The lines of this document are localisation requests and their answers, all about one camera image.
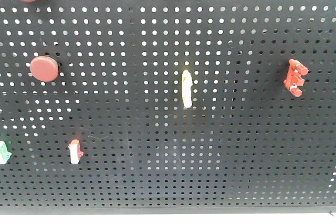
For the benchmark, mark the yellow toggle switch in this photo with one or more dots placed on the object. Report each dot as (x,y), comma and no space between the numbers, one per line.
(187,83)

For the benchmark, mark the small red-tipped white switch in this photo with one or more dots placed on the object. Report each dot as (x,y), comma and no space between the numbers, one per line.
(75,152)

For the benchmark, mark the black perforated pegboard panel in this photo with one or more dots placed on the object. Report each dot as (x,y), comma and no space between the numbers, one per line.
(247,145)

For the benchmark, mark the lower red round button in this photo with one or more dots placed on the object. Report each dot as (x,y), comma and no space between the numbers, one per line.
(44,68)

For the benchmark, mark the small green-tipped white switch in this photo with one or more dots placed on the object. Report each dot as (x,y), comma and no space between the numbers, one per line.
(5,155)

